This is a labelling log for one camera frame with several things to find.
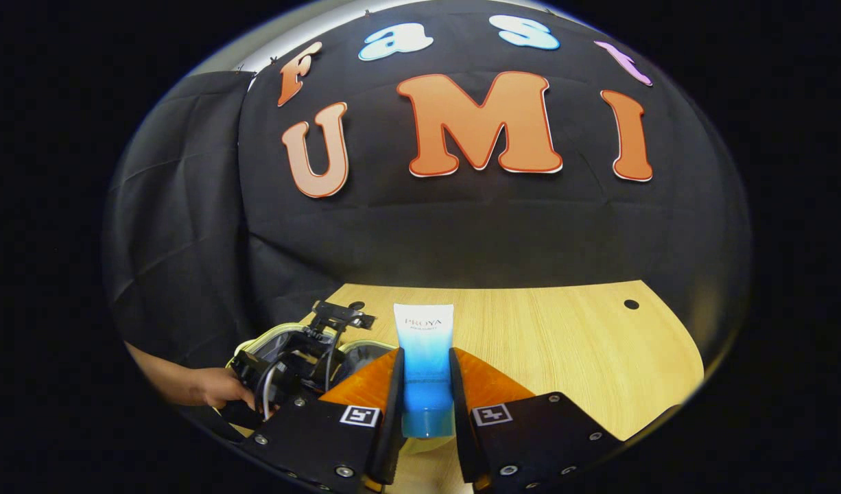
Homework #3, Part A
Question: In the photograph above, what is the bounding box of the black backdrop cloth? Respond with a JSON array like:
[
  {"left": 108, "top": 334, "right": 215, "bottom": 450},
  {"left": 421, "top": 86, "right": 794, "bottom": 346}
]
[{"left": 104, "top": 0, "right": 754, "bottom": 385}]

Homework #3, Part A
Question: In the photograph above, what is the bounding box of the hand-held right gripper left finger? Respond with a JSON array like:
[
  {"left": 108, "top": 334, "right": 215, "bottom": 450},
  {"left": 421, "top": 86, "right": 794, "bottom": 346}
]
[{"left": 239, "top": 348, "right": 406, "bottom": 494}]

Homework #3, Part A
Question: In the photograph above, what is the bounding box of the white and blue tube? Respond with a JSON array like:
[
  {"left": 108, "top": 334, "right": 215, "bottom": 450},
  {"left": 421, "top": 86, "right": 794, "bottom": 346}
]
[{"left": 393, "top": 303, "right": 455, "bottom": 438}]

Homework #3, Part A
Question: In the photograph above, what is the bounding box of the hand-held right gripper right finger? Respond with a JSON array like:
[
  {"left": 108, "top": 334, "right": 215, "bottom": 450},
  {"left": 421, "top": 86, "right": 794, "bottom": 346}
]
[{"left": 449, "top": 346, "right": 624, "bottom": 493}]

